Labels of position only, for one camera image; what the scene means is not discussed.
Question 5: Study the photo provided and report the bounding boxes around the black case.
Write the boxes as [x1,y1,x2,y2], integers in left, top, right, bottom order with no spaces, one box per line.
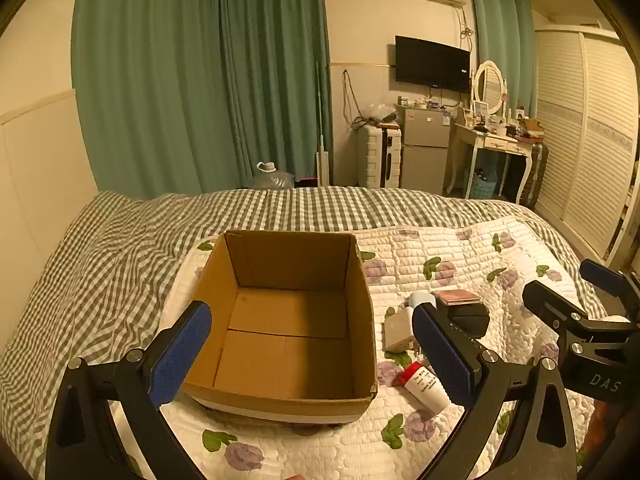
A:
[447,304,491,340]

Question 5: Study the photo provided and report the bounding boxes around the brown cardboard box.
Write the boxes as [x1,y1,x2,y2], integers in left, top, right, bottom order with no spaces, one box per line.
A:
[179,230,378,423]

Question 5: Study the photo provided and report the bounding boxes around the black wall television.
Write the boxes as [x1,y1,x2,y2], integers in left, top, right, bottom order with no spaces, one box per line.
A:
[394,35,472,95]

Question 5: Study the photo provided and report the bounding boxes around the white floral quilt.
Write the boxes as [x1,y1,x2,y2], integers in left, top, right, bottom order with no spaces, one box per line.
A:
[112,216,596,480]

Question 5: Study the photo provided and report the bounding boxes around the white mop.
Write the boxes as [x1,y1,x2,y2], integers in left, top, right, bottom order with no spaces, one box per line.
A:
[314,62,331,186]

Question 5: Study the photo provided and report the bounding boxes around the wide green curtain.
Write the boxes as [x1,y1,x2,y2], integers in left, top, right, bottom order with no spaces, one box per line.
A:
[72,0,236,201]

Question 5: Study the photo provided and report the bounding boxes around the white suitcase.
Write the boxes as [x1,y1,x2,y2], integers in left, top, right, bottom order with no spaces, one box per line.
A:
[356,124,404,188]

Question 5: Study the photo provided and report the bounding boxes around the pink compact case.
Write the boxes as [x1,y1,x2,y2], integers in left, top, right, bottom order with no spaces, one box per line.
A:
[432,289,482,307]

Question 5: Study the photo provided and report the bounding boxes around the wall cables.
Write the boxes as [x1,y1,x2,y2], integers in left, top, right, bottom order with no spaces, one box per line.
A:
[341,70,371,131]

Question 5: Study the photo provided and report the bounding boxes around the dark suitcase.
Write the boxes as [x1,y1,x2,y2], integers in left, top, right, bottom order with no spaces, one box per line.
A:
[520,142,549,208]

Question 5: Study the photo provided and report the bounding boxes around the clear water jug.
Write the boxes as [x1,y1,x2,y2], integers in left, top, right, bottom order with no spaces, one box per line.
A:
[241,161,296,191]

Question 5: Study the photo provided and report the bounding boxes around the blue basket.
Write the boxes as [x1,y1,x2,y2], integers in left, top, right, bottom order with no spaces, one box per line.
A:
[470,167,498,200]

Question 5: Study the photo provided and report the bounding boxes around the white oval mirror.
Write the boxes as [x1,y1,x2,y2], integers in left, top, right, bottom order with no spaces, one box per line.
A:
[471,60,507,116]

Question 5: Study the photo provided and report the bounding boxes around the green curtain beside wardrobe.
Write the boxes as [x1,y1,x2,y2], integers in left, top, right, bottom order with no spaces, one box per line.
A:
[470,0,538,126]

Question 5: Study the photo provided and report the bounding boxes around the clear plastic bag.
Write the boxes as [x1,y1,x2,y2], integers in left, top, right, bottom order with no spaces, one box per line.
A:
[367,104,398,126]

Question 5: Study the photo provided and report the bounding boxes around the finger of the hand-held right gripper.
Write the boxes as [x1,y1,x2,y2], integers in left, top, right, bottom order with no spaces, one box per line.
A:
[579,258,640,318]
[521,280,601,356]

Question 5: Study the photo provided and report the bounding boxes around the silver fridge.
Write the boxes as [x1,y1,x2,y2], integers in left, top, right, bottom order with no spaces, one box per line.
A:
[397,105,453,192]

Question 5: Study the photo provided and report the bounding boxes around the white tube with red cap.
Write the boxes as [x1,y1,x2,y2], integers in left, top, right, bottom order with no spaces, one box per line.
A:
[400,361,451,413]

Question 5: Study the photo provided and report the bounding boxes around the white slatted wardrobe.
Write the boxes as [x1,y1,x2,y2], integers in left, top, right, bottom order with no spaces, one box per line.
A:
[530,24,640,261]

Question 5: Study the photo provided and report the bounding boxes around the beige block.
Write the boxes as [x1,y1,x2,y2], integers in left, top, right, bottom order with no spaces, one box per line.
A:
[383,310,418,353]

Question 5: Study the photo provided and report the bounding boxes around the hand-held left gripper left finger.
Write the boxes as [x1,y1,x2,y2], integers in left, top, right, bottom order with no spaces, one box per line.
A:
[45,301,213,480]

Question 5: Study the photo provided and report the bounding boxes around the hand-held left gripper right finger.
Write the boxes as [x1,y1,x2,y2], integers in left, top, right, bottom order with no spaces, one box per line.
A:
[411,304,578,480]

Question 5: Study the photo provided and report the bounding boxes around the narrow green curtain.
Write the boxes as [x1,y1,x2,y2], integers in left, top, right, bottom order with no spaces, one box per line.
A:
[212,0,335,191]

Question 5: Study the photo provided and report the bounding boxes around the white dressing table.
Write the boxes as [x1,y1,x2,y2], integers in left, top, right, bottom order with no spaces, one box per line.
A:
[446,122,536,204]

